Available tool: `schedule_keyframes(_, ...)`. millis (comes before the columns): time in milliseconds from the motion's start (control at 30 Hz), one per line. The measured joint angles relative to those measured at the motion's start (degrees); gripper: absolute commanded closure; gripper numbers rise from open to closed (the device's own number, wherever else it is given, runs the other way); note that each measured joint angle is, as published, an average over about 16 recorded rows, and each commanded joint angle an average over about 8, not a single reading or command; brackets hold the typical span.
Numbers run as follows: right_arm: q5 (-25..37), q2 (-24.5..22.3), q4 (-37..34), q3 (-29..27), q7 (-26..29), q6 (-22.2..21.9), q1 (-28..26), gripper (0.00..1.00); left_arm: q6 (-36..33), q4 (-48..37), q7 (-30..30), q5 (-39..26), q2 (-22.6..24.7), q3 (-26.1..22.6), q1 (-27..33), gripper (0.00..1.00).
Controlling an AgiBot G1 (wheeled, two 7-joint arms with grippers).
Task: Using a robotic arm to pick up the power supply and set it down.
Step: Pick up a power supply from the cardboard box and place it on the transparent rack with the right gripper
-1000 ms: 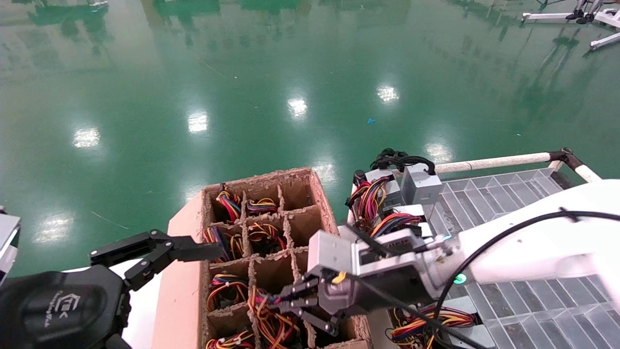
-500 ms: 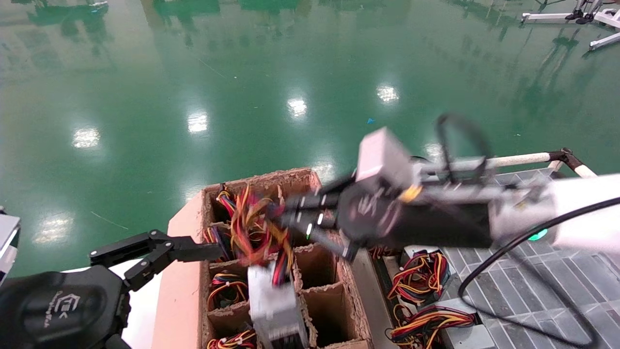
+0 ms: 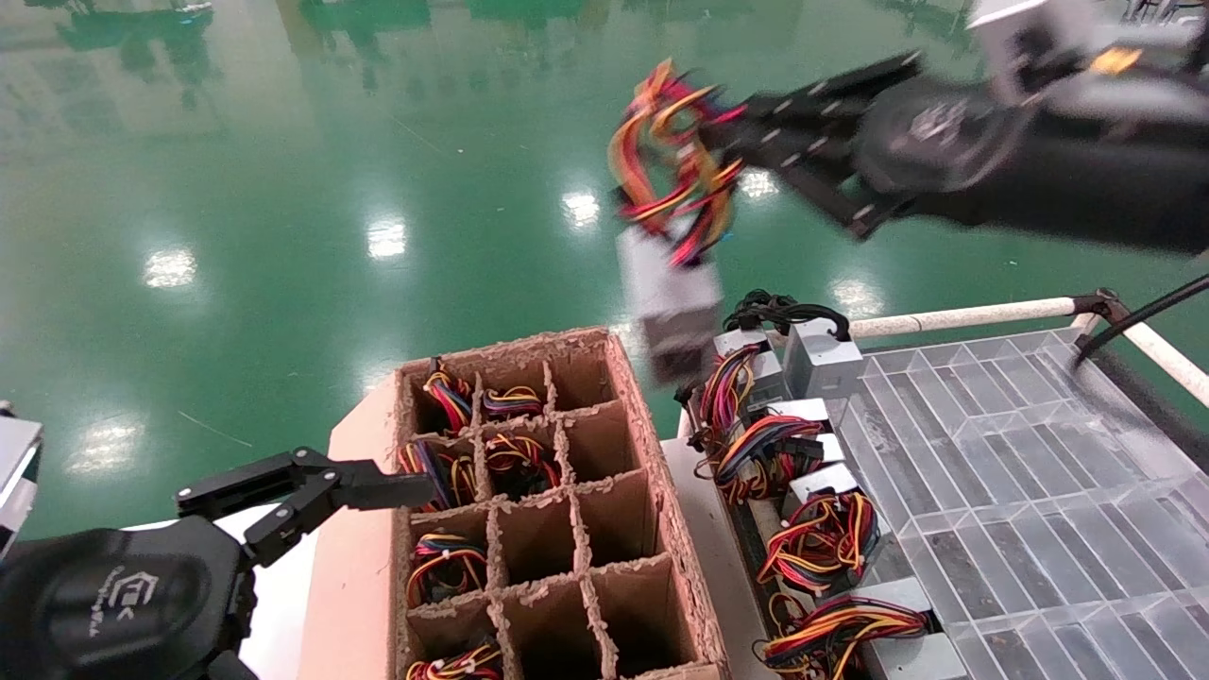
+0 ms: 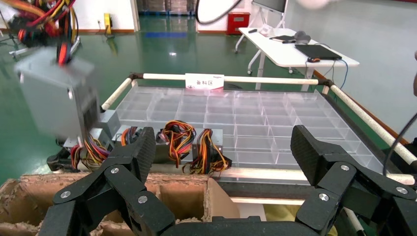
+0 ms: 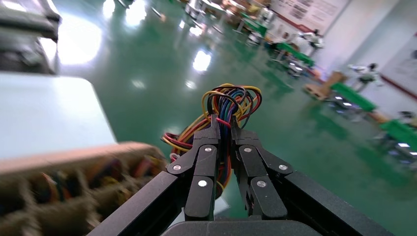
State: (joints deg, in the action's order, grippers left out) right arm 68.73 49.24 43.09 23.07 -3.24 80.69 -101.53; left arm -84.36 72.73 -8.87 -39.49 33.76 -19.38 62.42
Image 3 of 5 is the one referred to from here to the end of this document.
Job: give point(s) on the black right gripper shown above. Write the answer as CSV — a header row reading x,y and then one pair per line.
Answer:
x,y
930,137

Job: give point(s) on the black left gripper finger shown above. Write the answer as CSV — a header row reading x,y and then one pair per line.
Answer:
x,y
378,486

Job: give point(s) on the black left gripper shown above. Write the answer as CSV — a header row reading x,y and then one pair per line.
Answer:
x,y
113,604

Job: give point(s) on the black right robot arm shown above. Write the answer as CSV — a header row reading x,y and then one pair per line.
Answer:
x,y
1115,170

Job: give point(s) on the pale pink cardboard flap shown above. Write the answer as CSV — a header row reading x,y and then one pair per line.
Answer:
x,y
354,567

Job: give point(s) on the cardboard box with dividers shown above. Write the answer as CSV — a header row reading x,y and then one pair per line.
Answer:
x,y
623,510

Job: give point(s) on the black pipe connector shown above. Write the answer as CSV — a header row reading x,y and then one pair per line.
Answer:
x,y
1100,304

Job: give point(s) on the clear plastic divider tray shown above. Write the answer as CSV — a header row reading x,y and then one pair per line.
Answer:
x,y
1020,491

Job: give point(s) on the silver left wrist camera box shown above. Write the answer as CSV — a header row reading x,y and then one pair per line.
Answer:
x,y
14,453

